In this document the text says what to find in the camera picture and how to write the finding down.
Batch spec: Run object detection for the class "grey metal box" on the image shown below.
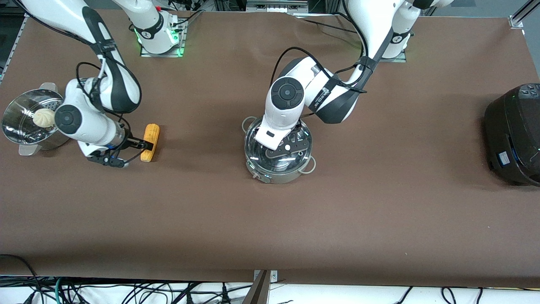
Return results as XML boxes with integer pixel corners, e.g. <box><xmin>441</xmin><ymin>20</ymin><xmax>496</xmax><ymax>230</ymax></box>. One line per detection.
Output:
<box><xmin>246</xmin><ymin>0</ymin><xmax>309</xmax><ymax>14</ymax></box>

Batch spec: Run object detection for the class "aluminium frame profile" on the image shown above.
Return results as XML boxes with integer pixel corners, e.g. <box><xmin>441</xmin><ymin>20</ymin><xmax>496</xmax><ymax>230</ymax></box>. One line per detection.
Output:
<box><xmin>0</xmin><ymin>13</ymin><xmax>31</xmax><ymax>83</ymax></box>
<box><xmin>508</xmin><ymin>0</ymin><xmax>540</xmax><ymax>30</ymax></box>

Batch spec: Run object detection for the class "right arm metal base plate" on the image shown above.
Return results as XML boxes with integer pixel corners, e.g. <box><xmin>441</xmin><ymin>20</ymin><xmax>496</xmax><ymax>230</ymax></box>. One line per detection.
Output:
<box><xmin>140</xmin><ymin>19</ymin><xmax>186</xmax><ymax>58</ymax></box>

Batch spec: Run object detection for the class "black right arm base cable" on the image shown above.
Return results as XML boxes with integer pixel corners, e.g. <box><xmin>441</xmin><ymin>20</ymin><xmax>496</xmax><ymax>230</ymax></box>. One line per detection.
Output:
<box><xmin>171</xmin><ymin>9</ymin><xmax>205</xmax><ymax>27</ymax></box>

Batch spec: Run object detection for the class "yellow corn cob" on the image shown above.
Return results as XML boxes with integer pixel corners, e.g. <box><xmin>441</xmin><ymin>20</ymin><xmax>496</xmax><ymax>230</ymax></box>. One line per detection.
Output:
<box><xmin>140</xmin><ymin>123</ymin><xmax>160</xmax><ymax>163</ymax></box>

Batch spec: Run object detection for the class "black left arm base cable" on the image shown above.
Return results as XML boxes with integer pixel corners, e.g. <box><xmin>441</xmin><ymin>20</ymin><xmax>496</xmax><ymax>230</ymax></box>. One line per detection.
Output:
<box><xmin>295</xmin><ymin>16</ymin><xmax>360</xmax><ymax>34</ymax></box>

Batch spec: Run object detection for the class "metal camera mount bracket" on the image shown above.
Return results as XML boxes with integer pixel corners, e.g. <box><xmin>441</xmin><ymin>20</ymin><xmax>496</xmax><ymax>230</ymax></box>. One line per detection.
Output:
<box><xmin>242</xmin><ymin>269</ymin><xmax>278</xmax><ymax>304</ymax></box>

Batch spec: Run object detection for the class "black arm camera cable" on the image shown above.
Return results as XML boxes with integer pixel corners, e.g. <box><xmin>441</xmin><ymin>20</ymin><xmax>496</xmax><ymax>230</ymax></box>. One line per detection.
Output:
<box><xmin>76</xmin><ymin>40</ymin><xmax>107</xmax><ymax>111</ymax></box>
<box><xmin>269</xmin><ymin>0</ymin><xmax>373</xmax><ymax>94</ymax></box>

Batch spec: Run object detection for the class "brown table cover mat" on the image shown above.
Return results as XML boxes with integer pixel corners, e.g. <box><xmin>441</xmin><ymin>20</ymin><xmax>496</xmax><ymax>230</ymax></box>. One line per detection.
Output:
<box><xmin>0</xmin><ymin>9</ymin><xmax>540</xmax><ymax>288</ymax></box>

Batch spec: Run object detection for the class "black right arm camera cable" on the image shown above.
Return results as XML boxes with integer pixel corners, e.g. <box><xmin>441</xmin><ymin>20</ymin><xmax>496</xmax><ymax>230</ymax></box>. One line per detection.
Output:
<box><xmin>76</xmin><ymin>40</ymin><xmax>107</xmax><ymax>111</ymax></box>

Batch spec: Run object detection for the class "glass pot lid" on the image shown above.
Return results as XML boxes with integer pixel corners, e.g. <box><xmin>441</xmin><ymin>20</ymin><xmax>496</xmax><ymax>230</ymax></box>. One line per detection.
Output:
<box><xmin>245</xmin><ymin>122</ymin><xmax>313</xmax><ymax>175</ymax></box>

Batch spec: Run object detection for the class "steel cooking pot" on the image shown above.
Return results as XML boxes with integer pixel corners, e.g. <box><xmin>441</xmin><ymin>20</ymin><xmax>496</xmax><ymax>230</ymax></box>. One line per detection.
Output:
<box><xmin>242</xmin><ymin>116</ymin><xmax>316</xmax><ymax>185</ymax></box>

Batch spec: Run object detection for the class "black arm base cable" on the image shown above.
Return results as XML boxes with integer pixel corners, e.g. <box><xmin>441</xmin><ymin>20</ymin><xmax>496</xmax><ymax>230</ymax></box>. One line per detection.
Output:
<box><xmin>295</xmin><ymin>16</ymin><xmax>360</xmax><ymax>34</ymax></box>
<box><xmin>171</xmin><ymin>9</ymin><xmax>205</xmax><ymax>27</ymax></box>

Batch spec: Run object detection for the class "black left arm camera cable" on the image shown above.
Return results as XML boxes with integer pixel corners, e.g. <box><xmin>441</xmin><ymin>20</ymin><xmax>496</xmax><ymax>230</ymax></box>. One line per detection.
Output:
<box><xmin>269</xmin><ymin>0</ymin><xmax>373</xmax><ymax>94</ymax></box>

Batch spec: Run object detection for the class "steel steamer pot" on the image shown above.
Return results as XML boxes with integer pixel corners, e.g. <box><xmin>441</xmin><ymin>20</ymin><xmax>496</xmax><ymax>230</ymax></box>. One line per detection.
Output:
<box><xmin>1</xmin><ymin>82</ymin><xmax>70</xmax><ymax>157</ymax></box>

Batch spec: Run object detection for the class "black looping floor cable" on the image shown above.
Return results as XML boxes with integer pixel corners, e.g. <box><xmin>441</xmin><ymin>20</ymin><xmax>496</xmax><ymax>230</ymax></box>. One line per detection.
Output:
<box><xmin>0</xmin><ymin>253</ymin><xmax>41</xmax><ymax>304</ymax></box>

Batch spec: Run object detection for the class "white steamed bun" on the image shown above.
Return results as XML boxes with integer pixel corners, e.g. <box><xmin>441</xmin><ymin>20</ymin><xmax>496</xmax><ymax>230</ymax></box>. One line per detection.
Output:
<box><xmin>33</xmin><ymin>108</ymin><xmax>56</xmax><ymax>130</ymax></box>

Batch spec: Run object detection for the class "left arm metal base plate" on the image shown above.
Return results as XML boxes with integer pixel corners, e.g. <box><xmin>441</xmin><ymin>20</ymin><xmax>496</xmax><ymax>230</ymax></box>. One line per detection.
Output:
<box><xmin>378</xmin><ymin>50</ymin><xmax>407</xmax><ymax>63</ymax></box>

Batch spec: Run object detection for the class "black rice cooker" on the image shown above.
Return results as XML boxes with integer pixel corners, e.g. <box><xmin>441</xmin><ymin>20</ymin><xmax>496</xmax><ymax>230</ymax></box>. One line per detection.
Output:
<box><xmin>483</xmin><ymin>83</ymin><xmax>540</xmax><ymax>187</ymax></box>

